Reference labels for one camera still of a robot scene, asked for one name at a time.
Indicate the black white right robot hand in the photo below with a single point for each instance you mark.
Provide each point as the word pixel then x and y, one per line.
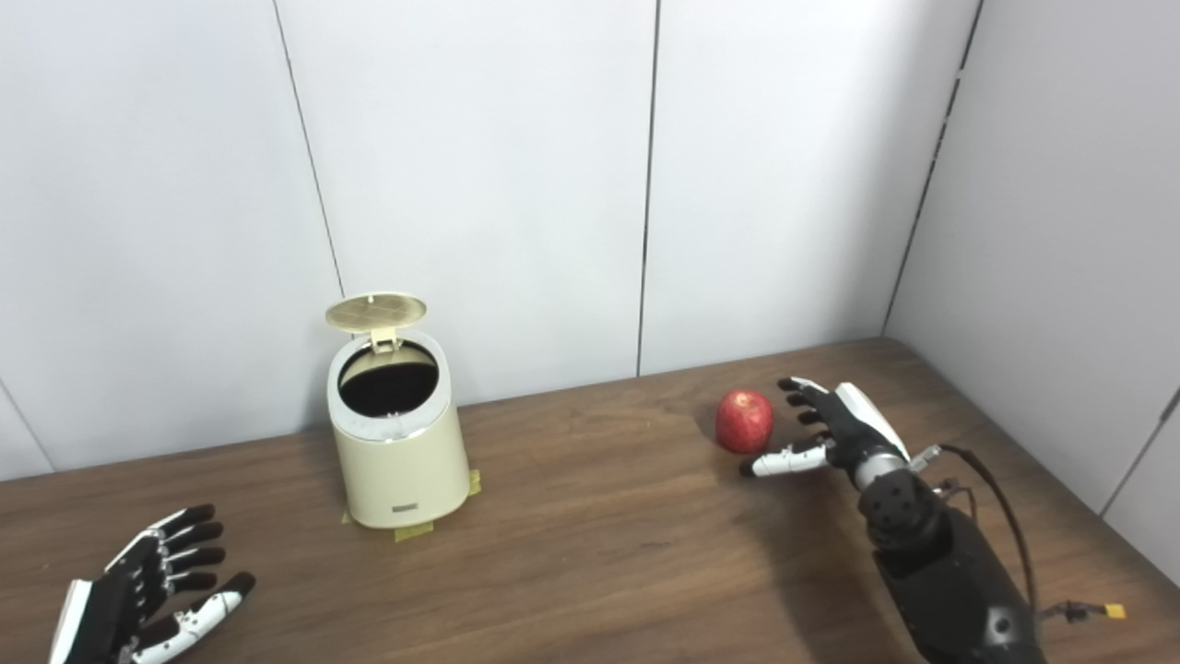
pixel 853 429

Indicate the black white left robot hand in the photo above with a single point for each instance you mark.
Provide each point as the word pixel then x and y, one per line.
pixel 111 609

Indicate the red apple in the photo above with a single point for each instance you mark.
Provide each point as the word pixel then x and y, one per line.
pixel 745 421

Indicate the cream-colored bin body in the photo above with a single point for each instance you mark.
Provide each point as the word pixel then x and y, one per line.
pixel 401 475

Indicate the cream round bin lid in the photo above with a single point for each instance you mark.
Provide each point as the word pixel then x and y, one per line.
pixel 375 312

